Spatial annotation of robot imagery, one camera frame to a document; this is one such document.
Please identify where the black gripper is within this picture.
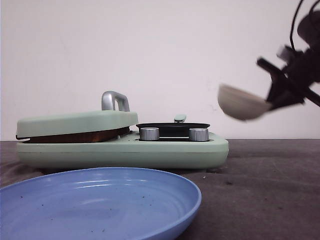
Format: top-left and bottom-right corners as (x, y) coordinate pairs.
(256, 48), (320, 110)

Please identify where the beige ribbed bowl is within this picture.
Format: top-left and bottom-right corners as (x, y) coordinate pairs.
(217, 84), (272, 121)

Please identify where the breakfast maker lid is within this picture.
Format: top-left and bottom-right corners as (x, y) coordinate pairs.
(16, 91), (138, 140)

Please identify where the white bread slice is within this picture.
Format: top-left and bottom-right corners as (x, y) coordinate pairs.
(27, 126), (130, 144)

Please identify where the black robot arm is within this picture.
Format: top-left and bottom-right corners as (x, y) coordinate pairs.
(256, 10), (320, 111)

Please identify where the mint green breakfast maker base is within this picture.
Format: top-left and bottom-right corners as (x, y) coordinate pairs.
(16, 131), (229, 169)

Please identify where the silver right control knob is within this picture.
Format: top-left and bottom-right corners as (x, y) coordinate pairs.
(188, 128), (209, 142)

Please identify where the silver control knob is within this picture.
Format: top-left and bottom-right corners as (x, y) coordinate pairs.
(139, 127), (160, 141)
(188, 128), (209, 142)

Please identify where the black frying pan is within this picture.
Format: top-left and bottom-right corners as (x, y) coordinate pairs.
(136, 122), (210, 138)

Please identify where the silver left control knob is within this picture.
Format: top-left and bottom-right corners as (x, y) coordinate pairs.
(139, 127), (160, 141)

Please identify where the blue plastic plate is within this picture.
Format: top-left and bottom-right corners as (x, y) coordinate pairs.
(0, 167), (202, 240)

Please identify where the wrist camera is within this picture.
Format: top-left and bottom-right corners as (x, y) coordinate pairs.
(276, 45), (295, 63)

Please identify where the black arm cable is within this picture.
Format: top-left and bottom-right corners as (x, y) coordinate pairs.
(288, 0), (320, 51)

